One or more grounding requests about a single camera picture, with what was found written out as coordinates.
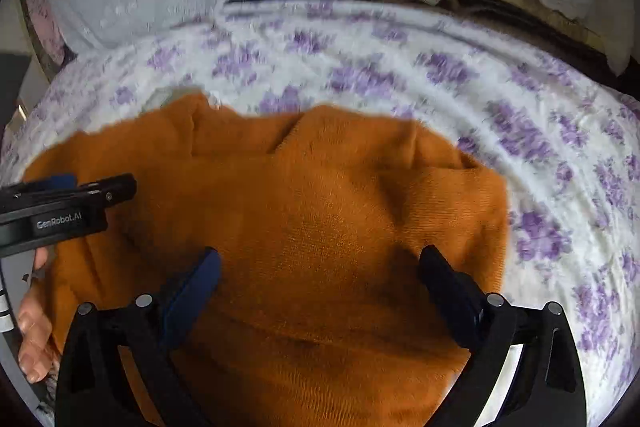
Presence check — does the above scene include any orange knitted cat cardigan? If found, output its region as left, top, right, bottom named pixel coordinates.
left=25, top=95, right=508, bottom=426

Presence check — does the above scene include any person's left hand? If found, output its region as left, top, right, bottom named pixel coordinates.
left=17, top=247, right=60, bottom=384

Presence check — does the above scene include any pink floral curtain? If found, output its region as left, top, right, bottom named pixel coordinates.
left=25, top=0, right=65, bottom=66

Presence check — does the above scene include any purple floral bed sheet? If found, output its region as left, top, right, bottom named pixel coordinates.
left=1, top=0, right=639, bottom=426

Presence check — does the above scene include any dark woven bed mat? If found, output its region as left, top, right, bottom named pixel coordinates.
left=368, top=0, right=605, bottom=53

